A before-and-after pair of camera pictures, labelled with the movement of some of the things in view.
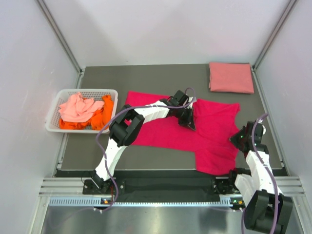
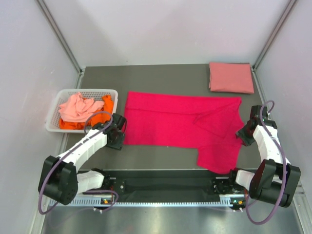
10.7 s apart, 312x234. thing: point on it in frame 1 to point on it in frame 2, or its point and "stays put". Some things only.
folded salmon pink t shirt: [232, 77] stays put
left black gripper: [188, 121] to [118, 145]
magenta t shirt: [215, 122] stays put
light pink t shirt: [78, 108] stays put
